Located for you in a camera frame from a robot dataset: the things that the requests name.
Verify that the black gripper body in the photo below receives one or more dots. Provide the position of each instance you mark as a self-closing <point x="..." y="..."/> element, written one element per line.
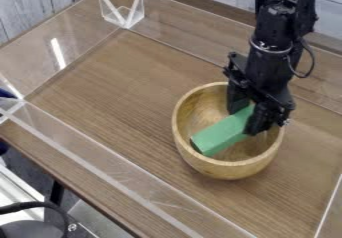
<point x="262" y="72"/>

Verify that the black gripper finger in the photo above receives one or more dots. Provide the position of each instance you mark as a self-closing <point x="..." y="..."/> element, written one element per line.
<point x="238" y="99"/>
<point x="263" y="117"/>

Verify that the green rectangular block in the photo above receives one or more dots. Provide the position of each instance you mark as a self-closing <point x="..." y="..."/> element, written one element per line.
<point x="221" y="135"/>

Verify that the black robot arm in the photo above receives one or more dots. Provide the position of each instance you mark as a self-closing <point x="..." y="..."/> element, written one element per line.
<point x="285" y="21"/>

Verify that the brown wooden bowl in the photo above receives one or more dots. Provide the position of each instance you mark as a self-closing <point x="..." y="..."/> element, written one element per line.
<point x="199" y="109"/>

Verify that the black table leg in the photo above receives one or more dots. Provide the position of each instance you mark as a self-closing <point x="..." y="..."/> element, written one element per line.
<point x="56" y="193"/>

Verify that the clear acrylic enclosure wall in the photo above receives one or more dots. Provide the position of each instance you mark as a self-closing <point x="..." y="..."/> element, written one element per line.
<point x="96" y="88"/>

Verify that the clear acrylic corner bracket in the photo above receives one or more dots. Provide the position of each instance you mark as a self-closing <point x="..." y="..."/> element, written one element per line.
<point x="122" y="16"/>

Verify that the grey metal base plate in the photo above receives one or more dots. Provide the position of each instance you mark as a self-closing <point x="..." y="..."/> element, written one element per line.
<point x="31" y="228"/>

